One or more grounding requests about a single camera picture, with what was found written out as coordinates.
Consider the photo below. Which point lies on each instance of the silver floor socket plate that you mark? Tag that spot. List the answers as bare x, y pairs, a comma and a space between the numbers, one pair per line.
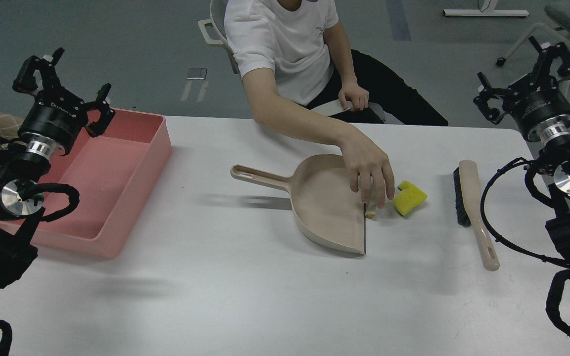
196, 74

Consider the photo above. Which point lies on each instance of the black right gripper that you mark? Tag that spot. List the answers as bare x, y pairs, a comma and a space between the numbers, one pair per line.
542, 106

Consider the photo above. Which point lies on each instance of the person in white shirt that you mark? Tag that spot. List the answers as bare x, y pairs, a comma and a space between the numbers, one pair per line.
287, 37

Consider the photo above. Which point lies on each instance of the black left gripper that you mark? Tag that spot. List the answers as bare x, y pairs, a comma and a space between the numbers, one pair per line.
55, 114

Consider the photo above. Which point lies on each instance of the beige plastic dustpan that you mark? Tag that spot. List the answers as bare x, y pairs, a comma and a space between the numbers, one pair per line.
327, 212

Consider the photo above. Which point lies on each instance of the person right hand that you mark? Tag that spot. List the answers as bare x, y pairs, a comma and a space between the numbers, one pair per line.
369, 170

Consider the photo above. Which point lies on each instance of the person right forearm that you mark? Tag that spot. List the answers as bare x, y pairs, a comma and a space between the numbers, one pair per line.
285, 117

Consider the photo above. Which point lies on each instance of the white desk base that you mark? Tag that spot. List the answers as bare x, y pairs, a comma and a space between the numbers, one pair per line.
488, 8

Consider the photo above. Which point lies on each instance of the pink plastic bin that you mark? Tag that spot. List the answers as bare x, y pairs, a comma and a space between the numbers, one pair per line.
114, 173

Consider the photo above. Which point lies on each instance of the white office chair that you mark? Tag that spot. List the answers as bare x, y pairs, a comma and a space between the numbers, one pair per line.
217, 12

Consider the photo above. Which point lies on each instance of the beige hand brush black bristles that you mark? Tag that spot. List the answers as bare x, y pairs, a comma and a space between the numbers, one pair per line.
468, 193

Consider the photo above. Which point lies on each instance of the yellow green sponge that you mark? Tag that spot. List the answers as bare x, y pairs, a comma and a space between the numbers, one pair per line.
408, 198

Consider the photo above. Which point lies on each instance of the person left hand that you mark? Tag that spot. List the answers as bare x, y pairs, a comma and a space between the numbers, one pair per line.
353, 97

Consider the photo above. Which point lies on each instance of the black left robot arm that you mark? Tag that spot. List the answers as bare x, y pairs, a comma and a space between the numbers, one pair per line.
25, 202

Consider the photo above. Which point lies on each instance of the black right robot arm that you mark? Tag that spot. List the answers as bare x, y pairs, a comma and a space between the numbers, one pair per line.
547, 179

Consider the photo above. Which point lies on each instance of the person left forearm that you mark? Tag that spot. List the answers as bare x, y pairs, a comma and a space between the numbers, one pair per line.
336, 39

